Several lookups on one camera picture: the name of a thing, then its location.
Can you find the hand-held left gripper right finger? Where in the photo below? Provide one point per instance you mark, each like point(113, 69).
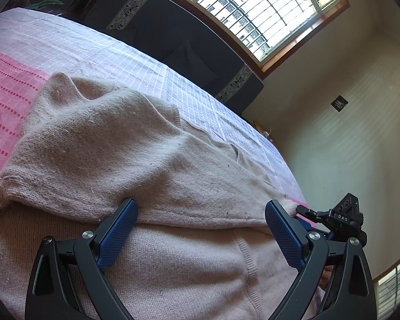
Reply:
point(285, 236)

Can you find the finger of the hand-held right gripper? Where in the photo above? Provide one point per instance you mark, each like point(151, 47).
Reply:
point(308, 212)
point(305, 224)

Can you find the beige knitted sweater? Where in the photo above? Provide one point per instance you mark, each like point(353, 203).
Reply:
point(153, 160)

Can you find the dark sofa cushion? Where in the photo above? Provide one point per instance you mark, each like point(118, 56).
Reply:
point(190, 63)

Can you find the dark sofa with patterned stripes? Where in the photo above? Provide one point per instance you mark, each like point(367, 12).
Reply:
point(153, 23)

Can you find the black wall sticker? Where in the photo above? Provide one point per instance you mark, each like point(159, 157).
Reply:
point(339, 103)

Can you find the small barred window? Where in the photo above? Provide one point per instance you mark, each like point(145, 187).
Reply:
point(395, 290)

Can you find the pink and white checked bedsheet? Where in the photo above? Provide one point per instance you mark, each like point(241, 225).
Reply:
point(86, 50)

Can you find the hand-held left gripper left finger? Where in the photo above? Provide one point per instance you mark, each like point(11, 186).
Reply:
point(118, 236)

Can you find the barred window with wooden frame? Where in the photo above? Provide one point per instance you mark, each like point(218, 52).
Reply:
point(253, 10)

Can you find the round wooden side table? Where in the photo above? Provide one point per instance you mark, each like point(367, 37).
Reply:
point(262, 130)

